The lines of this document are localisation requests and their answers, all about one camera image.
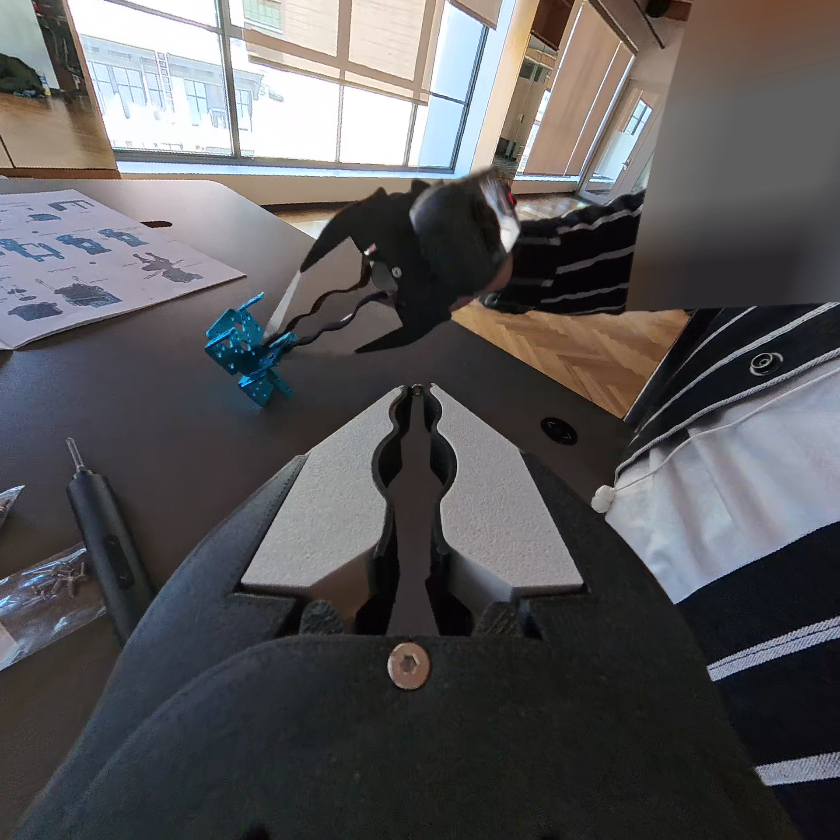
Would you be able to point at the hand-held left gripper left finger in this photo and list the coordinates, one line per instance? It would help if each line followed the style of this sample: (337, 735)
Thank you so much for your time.
(315, 525)

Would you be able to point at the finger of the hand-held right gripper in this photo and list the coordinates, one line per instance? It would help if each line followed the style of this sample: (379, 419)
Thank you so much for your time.
(348, 236)
(400, 331)

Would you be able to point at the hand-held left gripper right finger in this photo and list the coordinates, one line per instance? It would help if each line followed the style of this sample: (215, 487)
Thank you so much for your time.
(505, 525)

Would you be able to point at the blue metal bracket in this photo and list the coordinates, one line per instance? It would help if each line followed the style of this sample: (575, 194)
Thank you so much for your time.
(239, 348)

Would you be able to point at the black electric screwdriver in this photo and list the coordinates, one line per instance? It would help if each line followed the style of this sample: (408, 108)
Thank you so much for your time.
(105, 538)

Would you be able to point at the person's right forearm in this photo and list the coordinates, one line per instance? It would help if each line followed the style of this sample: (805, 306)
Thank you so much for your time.
(577, 262)

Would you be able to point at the round black desk grommet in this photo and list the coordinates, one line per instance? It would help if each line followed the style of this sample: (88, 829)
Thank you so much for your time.
(559, 431)

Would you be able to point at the dark desk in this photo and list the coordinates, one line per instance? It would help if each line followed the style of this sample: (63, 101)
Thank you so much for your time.
(164, 459)

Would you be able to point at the instruction booklet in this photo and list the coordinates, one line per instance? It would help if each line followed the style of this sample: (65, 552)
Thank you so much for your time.
(98, 275)

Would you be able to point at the flat clear screw bag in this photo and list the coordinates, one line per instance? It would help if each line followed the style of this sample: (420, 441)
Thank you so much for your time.
(46, 597)

